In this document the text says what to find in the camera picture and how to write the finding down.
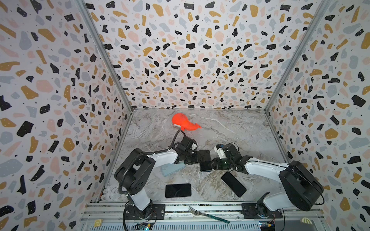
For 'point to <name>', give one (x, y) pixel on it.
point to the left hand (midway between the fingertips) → (203, 159)
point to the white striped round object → (306, 220)
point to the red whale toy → (181, 120)
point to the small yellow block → (98, 223)
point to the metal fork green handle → (196, 212)
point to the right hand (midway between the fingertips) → (208, 163)
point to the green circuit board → (143, 226)
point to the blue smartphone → (205, 166)
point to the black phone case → (204, 155)
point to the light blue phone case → (169, 169)
